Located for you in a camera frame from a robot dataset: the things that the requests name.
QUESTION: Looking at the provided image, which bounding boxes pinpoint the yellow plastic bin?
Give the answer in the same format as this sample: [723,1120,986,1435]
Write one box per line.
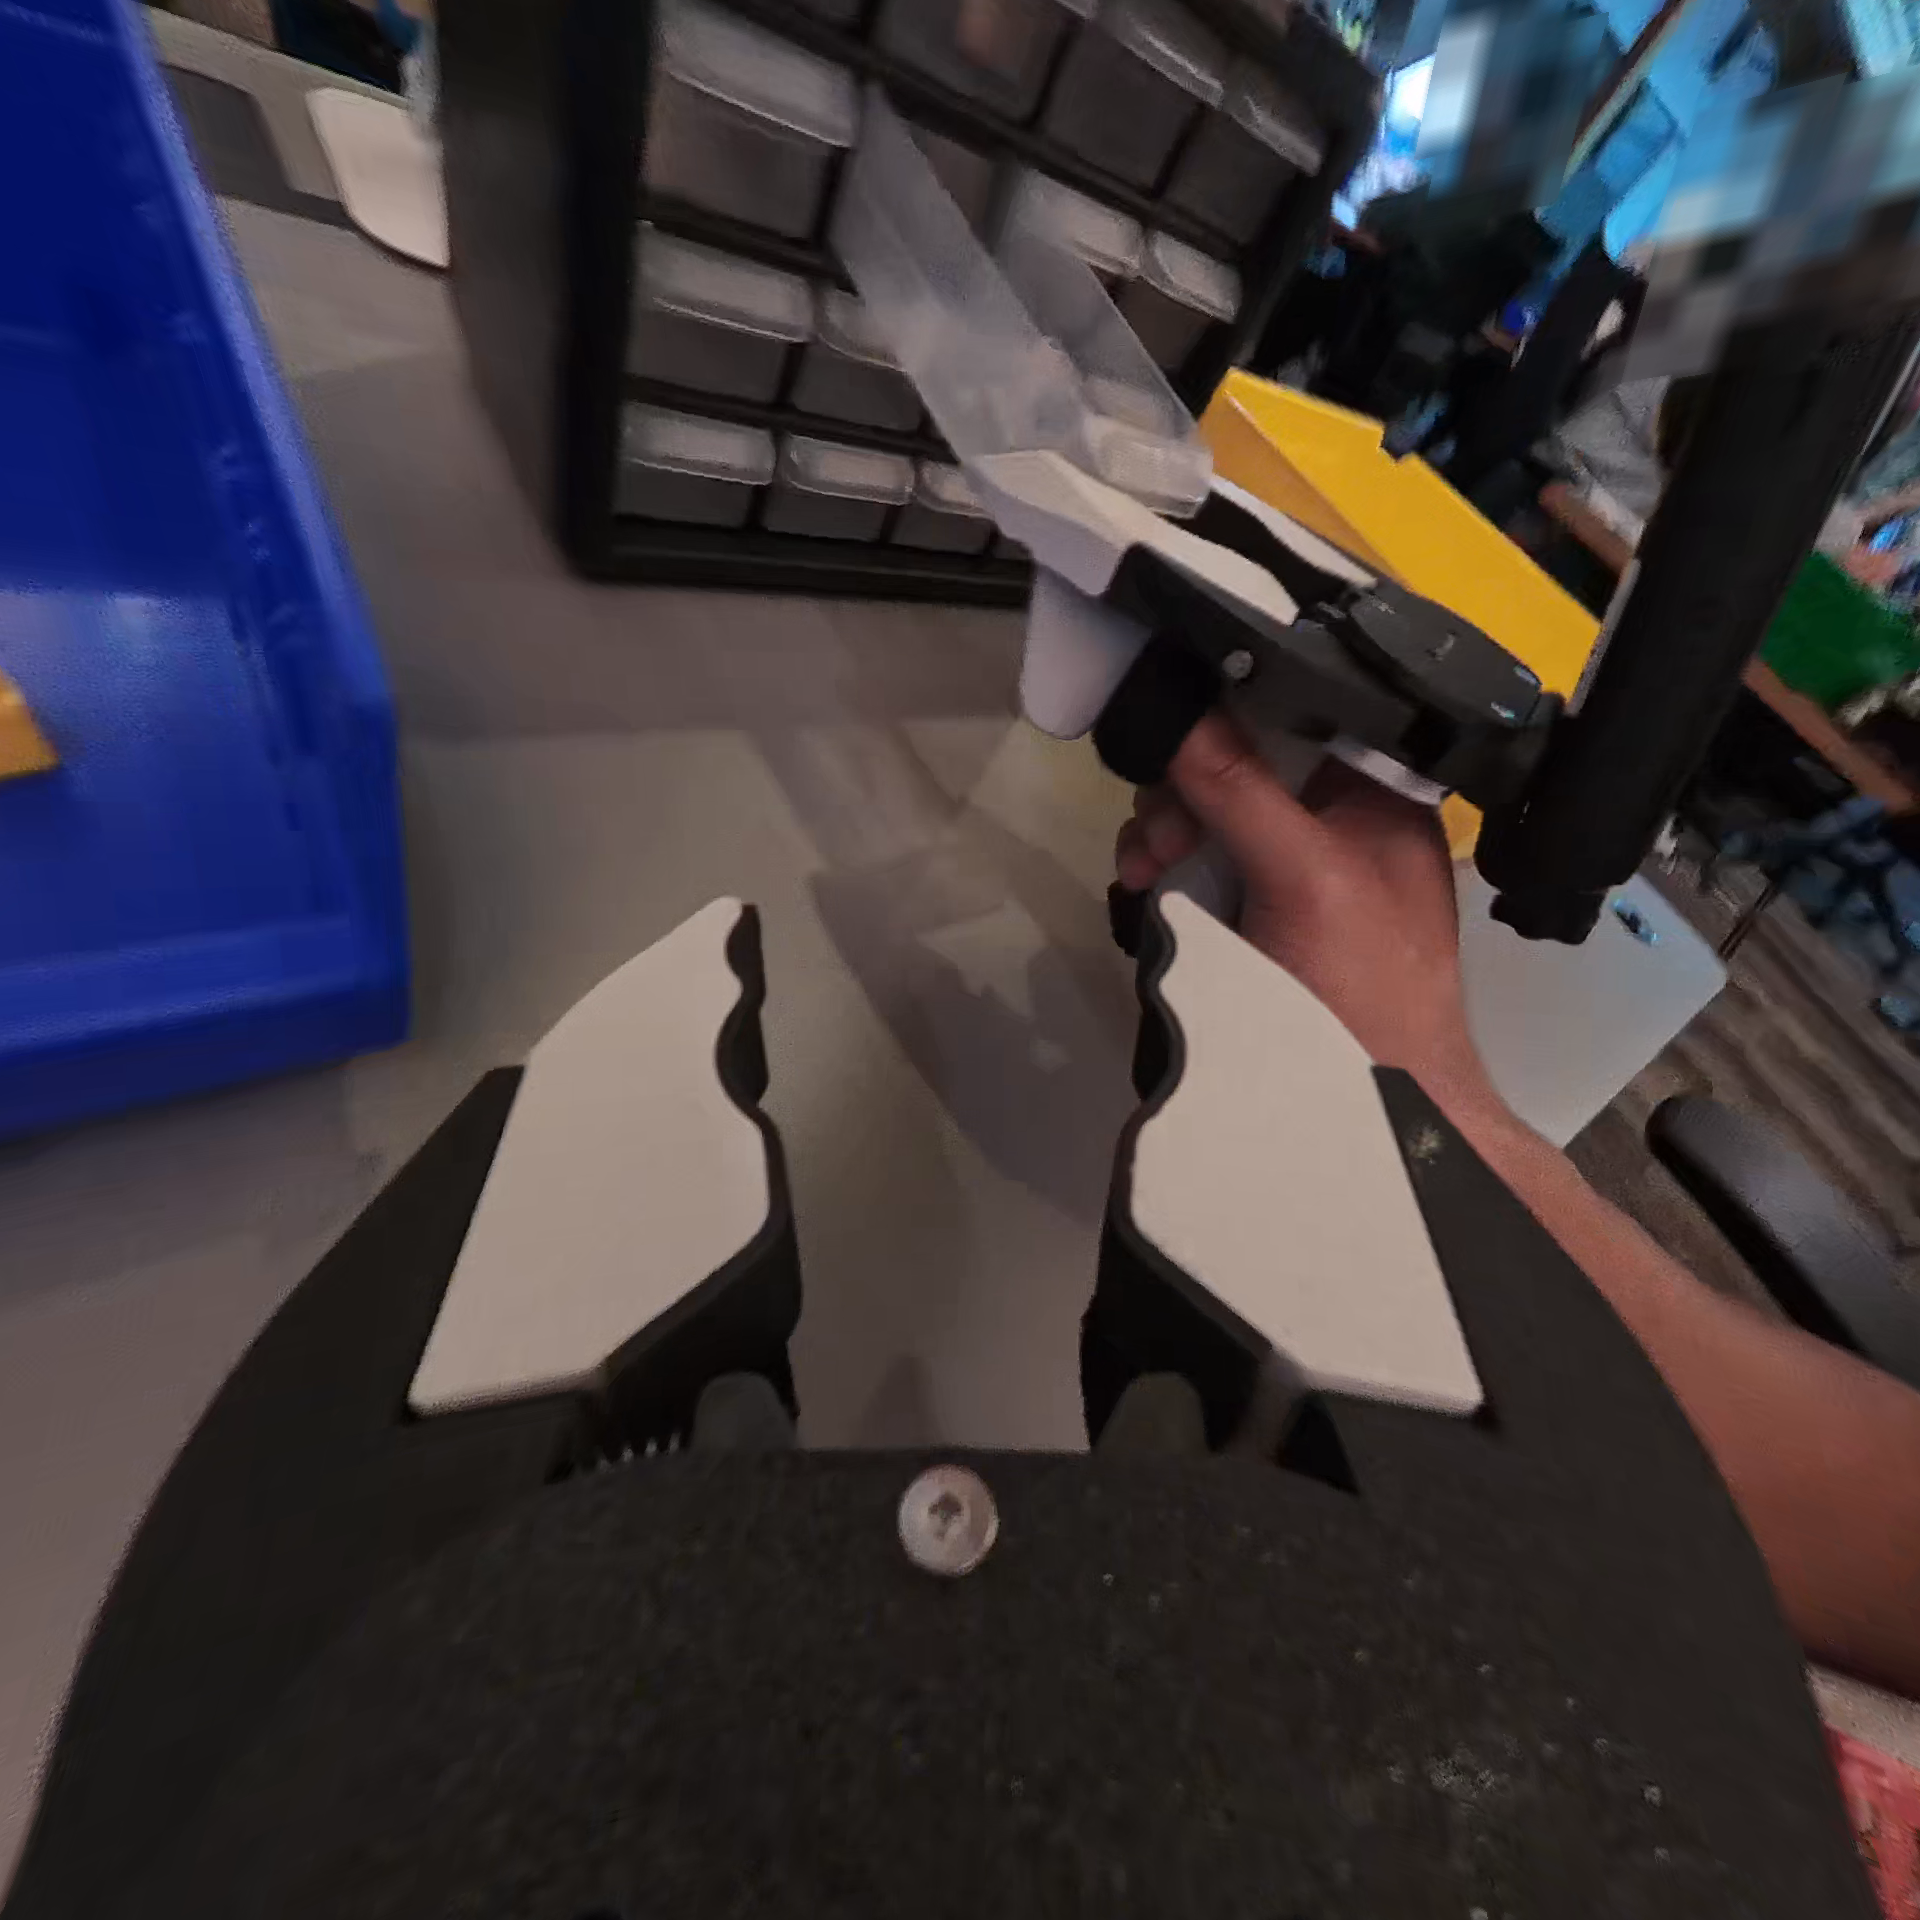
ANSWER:
[1197,368,1607,864]

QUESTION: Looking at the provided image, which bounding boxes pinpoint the black drawer cabinet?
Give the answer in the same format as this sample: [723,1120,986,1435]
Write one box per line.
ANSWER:
[435,0,1384,609]

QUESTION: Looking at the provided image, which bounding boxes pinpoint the clear plastic drawer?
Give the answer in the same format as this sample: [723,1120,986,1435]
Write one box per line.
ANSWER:
[830,102,1220,518]

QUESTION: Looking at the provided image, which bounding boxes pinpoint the white stand base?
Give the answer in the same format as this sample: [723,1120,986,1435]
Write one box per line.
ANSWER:
[303,85,452,273]

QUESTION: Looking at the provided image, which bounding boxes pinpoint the person's right hand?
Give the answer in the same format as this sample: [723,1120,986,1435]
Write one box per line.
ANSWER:
[1114,712,1484,1086]

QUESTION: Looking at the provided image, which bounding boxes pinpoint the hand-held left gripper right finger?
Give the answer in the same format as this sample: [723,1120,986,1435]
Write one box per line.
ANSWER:
[1078,891,1491,1452]

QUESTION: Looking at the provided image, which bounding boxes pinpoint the blue plastic bin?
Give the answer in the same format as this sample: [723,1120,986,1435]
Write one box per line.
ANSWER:
[0,0,414,1144]

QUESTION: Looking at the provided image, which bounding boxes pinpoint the person's right forearm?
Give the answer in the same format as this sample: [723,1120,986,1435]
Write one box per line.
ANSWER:
[1400,1036,1920,1701]

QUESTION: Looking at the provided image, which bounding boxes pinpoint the array of clear drawers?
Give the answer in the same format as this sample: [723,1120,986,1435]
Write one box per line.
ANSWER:
[614,0,1326,557]

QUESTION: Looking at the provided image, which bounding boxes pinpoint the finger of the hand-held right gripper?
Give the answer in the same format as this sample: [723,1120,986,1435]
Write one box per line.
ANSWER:
[967,451,1303,740]
[1199,481,1375,597]

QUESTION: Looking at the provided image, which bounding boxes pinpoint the green board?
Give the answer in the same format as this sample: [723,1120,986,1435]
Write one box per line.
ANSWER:
[1755,547,1920,712]

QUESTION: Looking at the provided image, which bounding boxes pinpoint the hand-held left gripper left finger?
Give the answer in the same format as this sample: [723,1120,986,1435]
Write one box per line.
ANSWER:
[407,896,804,1420]

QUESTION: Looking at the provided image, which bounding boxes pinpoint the wooden table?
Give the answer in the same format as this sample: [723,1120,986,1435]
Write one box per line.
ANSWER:
[1543,481,1920,819]

